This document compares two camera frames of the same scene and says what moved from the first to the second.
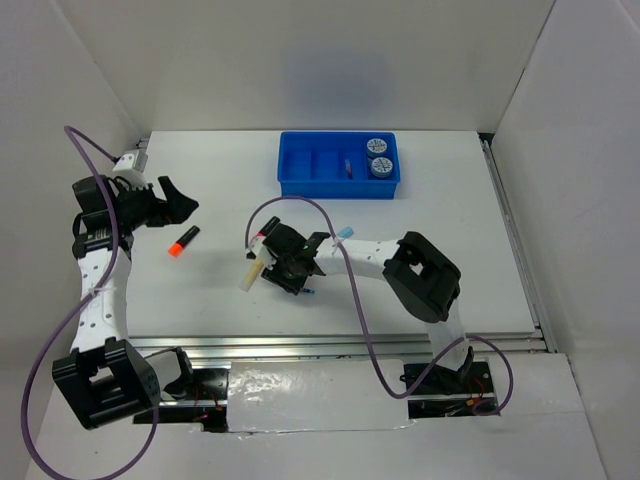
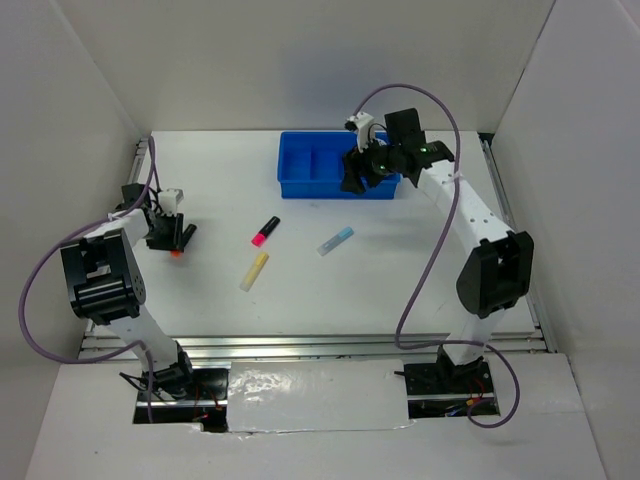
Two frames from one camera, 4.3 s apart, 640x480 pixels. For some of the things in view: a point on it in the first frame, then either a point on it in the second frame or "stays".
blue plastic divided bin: [333, 165] stays
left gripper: [175, 210] → [175, 240]
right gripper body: [285, 275] → [379, 162]
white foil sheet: [315, 396] stays
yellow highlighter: [251, 275] stays
